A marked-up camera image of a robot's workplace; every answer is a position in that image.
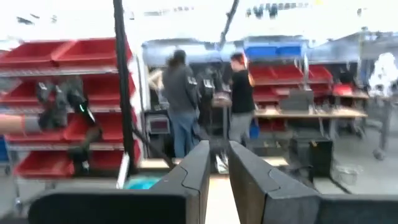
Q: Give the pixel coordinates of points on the wooden top workbench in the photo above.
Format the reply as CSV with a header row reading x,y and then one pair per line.
x,y
311,113

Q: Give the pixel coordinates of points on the person's hand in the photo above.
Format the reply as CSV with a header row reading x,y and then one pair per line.
x,y
11,124

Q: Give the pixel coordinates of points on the rolling metal workbench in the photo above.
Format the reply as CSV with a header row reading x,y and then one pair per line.
x,y
385,124

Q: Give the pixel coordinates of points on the silver metal bracket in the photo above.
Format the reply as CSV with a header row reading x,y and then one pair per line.
x,y
122,171

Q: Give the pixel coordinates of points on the person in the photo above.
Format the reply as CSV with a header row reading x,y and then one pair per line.
x,y
242,93
182,96

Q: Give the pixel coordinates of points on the dark grey monitor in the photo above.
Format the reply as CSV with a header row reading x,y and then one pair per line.
x,y
297,100

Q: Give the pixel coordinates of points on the blue plastic storage bin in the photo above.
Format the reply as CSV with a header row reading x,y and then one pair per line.
x,y
3,149
289,50
260,51

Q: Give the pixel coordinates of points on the blue-framed red screen device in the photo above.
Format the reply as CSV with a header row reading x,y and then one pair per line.
x,y
158,124

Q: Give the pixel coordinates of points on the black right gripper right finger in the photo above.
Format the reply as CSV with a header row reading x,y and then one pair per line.
x,y
295,208

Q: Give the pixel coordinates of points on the black cabinet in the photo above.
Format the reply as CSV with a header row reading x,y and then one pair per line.
x,y
311,154

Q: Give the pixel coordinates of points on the red plastic storage bin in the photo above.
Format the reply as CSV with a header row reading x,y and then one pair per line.
x,y
43,165
342,90
261,73
18,93
289,73
320,74
34,137
102,88
90,51
105,158
109,127
264,95
28,53

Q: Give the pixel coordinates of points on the small blue plastic bin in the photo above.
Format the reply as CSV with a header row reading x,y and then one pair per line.
x,y
254,129

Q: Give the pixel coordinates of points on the teal translucent round plate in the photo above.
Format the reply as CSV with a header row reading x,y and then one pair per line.
x,y
141,183

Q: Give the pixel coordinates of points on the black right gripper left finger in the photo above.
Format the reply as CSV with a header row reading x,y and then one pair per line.
x,y
124,207

